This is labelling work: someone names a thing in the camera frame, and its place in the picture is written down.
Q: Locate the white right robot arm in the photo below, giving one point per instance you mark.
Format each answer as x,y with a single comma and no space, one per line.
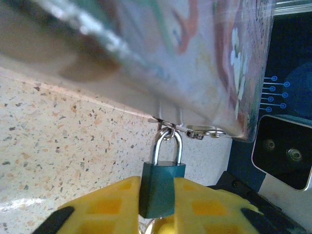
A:
280,156

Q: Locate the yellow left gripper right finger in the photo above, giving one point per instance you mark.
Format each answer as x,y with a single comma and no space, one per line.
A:
207,209

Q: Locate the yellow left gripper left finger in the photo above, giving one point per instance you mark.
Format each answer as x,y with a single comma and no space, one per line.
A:
109,207

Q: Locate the aluminium frame post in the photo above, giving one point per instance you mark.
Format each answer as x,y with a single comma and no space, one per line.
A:
292,6

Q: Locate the small teal padlock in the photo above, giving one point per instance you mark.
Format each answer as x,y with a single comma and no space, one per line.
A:
158,190

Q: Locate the pink fairy tin box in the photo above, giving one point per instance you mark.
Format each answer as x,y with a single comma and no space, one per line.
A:
195,61

